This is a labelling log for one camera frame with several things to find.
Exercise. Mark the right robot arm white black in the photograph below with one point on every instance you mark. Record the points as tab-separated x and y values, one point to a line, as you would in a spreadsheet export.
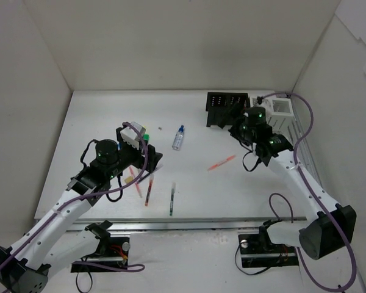
329	226

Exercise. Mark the orange translucent highlighter pen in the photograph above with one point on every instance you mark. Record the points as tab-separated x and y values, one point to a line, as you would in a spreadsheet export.
224	161

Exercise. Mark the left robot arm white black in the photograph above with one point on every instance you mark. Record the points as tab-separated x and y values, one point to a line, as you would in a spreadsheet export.
28	264

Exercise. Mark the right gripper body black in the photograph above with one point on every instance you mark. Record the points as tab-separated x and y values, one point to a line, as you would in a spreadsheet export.
236	122

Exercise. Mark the small blue cap spray bottle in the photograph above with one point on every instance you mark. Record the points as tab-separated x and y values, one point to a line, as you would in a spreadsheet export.
178	138

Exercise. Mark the red ink pen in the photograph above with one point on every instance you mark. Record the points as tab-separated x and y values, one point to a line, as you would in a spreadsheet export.
150	185

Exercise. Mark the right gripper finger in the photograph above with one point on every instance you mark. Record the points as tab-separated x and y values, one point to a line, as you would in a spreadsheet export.
227	118
235	111

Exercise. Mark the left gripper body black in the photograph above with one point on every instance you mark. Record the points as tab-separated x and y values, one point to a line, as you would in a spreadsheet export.
150	157

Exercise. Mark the black slotted pen holder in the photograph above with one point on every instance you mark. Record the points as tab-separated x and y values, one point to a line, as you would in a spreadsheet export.
218	102

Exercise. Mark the black ink pen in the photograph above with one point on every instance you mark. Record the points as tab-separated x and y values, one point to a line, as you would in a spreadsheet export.
149	174

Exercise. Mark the green cap highlighter marker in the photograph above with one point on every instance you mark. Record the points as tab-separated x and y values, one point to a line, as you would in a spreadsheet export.
146	138

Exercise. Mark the white slotted pen holder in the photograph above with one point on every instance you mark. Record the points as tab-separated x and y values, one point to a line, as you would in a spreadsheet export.
279	113

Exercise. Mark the aluminium rail front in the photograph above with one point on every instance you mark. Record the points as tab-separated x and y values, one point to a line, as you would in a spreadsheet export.
180	224

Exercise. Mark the green ink pen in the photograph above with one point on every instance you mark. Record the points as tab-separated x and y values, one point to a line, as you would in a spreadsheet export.
173	189

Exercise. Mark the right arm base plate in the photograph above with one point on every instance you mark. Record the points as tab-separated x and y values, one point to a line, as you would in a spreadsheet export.
256	252

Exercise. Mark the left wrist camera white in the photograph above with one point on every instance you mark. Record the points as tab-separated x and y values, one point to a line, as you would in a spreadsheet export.
131	137

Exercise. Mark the pink translucent pen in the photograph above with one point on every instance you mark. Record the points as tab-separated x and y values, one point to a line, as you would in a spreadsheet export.
136	183

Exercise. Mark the tan cork block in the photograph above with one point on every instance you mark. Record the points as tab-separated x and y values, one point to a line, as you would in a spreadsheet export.
128	179

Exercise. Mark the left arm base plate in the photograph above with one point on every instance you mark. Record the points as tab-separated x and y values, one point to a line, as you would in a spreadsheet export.
115	256

